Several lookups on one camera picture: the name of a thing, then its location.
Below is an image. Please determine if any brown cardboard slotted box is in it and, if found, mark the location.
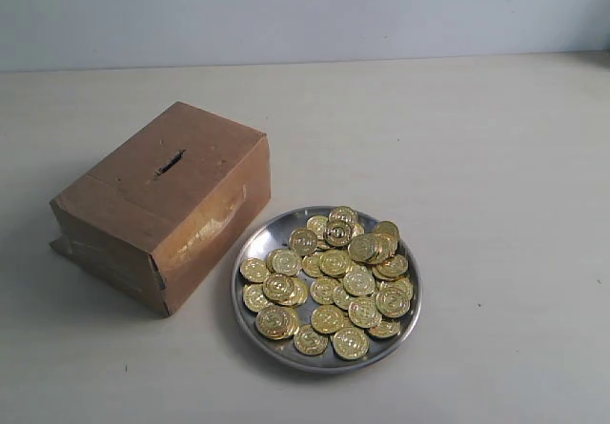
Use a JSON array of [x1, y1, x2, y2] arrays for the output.
[[51, 102, 271, 317]]

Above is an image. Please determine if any gold coin top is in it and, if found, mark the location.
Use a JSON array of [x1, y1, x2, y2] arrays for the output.
[[328, 206, 358, 226]]

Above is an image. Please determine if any gold coin upper left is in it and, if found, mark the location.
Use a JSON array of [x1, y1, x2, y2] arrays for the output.
[[288, 228, 318, 256]]

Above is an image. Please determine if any round silver metal plate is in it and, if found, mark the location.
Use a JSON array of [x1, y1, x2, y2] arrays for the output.
[[230, 205, 421, 374]]

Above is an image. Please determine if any gold coin far left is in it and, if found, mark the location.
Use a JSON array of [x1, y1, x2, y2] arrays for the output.
[[239, 257, 271, 284]]

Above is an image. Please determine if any gold coin left stack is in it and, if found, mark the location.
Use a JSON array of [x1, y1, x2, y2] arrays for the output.
[[262, 273, 309, 307]]

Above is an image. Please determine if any gold coin centre pale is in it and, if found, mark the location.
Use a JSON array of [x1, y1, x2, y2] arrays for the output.
[[342, 266, 376, 296]]

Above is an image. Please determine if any gold coin lower left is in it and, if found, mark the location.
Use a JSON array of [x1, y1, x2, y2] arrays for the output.
[[255, 305, 300, 340]]

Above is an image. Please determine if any gold coin right side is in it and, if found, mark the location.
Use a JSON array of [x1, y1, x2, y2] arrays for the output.
[[375, 287, 410, 318]]

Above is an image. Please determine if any gold coin bottom left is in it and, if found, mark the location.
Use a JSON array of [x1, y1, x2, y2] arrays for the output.
[[293, 324, 329, 356]]

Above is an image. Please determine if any gold coin front bottom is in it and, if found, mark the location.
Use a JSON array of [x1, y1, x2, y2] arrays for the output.
[[332, 327, 370, 361]]

